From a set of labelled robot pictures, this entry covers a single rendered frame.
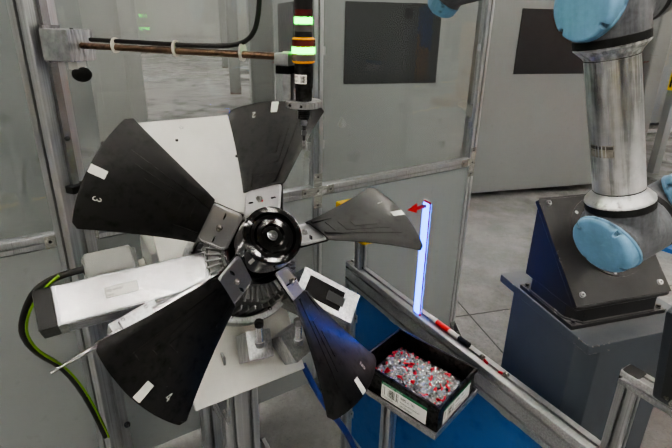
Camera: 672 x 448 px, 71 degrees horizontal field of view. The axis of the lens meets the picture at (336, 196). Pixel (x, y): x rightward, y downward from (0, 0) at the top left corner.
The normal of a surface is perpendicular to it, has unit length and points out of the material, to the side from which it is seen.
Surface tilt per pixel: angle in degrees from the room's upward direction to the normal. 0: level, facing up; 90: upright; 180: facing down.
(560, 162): 90
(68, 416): 90
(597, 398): 90
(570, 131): 90
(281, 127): 40
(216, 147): 50
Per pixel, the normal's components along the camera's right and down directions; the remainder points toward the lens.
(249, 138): -0.29, -0.39
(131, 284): 0.41, -0.36
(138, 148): 0.17, 0.04
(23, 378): 0.52, 0.31
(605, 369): 0.29, 0.34
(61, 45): -0.40, 0.32
